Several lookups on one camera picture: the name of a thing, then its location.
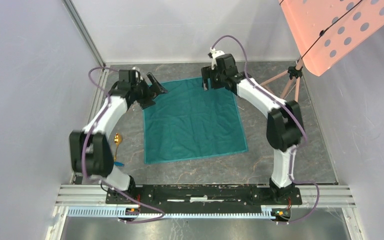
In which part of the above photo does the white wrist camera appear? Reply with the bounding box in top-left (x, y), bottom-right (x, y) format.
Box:
top-left (208, 48), bottom-right (225, 70)
top-left (132, 66), bottom-right (143, 83)

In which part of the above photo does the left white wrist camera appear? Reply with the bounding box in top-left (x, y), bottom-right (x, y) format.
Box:
top-left (132, 66), bottom-right (143, 83)

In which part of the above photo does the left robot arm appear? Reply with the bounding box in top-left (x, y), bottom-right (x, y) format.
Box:
top-left (69, 67), bottom-right (168, 204)

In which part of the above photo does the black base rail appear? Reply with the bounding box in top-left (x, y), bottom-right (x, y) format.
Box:
top-left (105, 184), bottom-right (303, 216)

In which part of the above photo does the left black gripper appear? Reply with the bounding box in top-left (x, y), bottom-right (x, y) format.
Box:
top-left (131, 73), bottom-right (168, 111)

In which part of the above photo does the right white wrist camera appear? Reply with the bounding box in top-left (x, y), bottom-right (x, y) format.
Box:
top-left (208, 48), bottom-right (225, 70)

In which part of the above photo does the pink tripod stand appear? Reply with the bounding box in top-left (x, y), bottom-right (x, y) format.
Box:
top-left (260, 57), bottom-right (304, 102)

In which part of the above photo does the pink perforated panel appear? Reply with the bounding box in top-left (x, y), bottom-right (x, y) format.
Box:
top-left (279, 0), bottom-right (384, 77)

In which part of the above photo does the blue knife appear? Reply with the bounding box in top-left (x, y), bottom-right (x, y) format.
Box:
top-left (114, 161), bottom-right (124, 167)

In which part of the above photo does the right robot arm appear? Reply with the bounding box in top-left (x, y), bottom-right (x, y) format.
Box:
top-left (201, 49), bottom-right (305, 204)

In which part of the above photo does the teal cloth napkin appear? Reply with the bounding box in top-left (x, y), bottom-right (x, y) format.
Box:
top-left (143, 77), bottom-right (249, 164)

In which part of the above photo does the gold spoon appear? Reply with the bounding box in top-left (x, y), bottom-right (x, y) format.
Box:
top-left (113, 133), bottom-right (123, 162)

